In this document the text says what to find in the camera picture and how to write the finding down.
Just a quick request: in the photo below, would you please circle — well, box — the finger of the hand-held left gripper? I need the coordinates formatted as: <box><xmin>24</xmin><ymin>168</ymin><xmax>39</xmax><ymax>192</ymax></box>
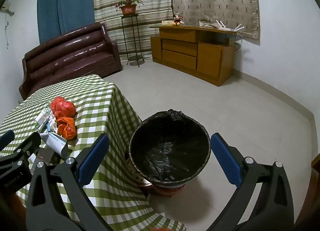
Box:
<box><xmin>0</xmin><ymin>130</ymin><xmax>15</xmax><ymax>151</ymax></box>
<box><xmin>0</xmin><ymin>132</ymin><xmax>42</xmax><ymax>171</ymax></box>

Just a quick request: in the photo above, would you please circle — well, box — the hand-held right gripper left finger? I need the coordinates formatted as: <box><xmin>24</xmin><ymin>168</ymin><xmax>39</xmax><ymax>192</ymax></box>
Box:
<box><xmin>26</xmin><ymin>133</ymin><xmax>113</xmax><ymax>231</ymax></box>

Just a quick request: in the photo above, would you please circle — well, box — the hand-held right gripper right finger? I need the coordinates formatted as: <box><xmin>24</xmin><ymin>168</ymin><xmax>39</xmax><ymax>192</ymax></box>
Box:
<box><xmin>207</xmin><ymin>132</ymin><xmax>295</xmax><ymax>231</ymax></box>

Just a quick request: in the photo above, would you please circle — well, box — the dark small box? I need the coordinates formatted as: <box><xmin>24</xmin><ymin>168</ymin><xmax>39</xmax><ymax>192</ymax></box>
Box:
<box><xmin>37</xmin><ymin>147</ymin><xmax>62</xmax><ymax>166</ymax></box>

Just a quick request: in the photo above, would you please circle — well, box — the white printed wrapper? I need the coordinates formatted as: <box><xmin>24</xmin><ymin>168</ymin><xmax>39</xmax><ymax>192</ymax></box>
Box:
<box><xmin>46</xmin><ymin>115</ymin><xmax>59</xmax><ymax>134</ymax></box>

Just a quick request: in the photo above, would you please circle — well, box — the white green print box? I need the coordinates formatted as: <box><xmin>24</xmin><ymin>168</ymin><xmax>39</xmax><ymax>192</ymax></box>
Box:
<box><xmin>35</xmin><ymin>107</ymin><xmax>52</xmax><ymax>128</ymax></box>

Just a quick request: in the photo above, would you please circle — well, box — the orange plastic bag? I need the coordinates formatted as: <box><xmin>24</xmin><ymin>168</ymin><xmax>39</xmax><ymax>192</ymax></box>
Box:
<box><xmin>55</xmin><ymin>116</ymin><xmax>78</xmax><ymax>140</ymax></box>

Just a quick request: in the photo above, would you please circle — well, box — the red plastic bag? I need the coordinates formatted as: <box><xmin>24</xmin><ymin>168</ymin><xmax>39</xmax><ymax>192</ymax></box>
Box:
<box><xmin>49</xmin><ymin>97</ymin><xmax>77</xmax><ymax>118</ymax></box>

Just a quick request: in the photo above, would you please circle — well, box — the trash bin with black liner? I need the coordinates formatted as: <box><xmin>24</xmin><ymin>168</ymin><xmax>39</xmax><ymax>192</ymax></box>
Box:
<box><xmin>129</xmin><ymin>109</ymin><xmax>211</xmax><ymax>198</ymax></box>

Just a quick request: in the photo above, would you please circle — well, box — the green checked tablecloth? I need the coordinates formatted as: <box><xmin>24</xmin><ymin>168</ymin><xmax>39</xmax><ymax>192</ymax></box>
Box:
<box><xmin>0</xmin><ymin>74</ymin><xmax>187</xmax><ymax>231</ymax></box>

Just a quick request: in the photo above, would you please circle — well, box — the brown wooden door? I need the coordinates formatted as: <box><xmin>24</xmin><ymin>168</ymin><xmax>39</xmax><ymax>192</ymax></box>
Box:
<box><xmin>309</xmin><ymin>153</ymin><xmax>320</xmax><ymax>196</ymax></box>

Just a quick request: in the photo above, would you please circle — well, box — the brown leather sofa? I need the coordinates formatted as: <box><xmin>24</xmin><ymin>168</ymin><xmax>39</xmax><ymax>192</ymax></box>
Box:
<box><xmin>19</xmin><ymin>22</ymin><xmax>123</xmax><ymax>100</ymax></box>

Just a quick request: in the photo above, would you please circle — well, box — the black metal plant stand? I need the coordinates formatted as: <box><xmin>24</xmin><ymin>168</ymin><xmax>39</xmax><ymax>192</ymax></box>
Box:
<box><xmin>121</xmin><ymin>14</ymin><xmax>145</xmax><ymax>68</ymax></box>

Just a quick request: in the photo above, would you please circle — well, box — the wooden cabinet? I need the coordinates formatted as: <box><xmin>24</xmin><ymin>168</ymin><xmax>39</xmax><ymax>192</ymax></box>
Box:
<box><xmin>149</xmin><ymin>24</ymin><xmax>237</xmax><ymax>87</ymax></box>

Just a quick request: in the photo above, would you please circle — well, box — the white router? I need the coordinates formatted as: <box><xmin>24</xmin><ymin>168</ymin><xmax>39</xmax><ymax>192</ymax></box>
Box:
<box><xmin>215</xmin><ymin>20</ymin><xmax>244</xmax><ymax>34</ymax></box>

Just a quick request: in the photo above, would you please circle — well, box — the clear plastic bag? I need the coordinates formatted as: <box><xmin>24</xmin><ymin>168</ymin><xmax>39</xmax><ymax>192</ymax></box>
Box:
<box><xmin>199</xmin><ymin>21</ymin><xmax>218</xmax><ymax>29</ymax></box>

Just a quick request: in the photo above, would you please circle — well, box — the blue curtain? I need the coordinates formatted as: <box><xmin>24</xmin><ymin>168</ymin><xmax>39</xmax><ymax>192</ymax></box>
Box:
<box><xmin>37</xmin><ymin>0</ymin><xmax>96</xmax><ymax>47</ymax></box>

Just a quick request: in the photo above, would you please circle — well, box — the potted plant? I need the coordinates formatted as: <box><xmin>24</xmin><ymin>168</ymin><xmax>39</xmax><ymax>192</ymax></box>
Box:
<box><xmin>114</xmin><ymin>0</ymin><xmax>144</xmax><ymax>17</ymax></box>

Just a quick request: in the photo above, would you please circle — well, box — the black power cable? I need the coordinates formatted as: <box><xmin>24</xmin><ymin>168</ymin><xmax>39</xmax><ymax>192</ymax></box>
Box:
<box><xmin>234</xmin><ymin>31</ymin><xmax>244</xmax><ymax>52</ymax></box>

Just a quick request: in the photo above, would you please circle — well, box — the grey wall fixture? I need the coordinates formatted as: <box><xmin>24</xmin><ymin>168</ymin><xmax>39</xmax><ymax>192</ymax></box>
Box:
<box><xmin>0</xmin><ymin>2</ymin><xmax>15</xmax><ymax>17</ymax></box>

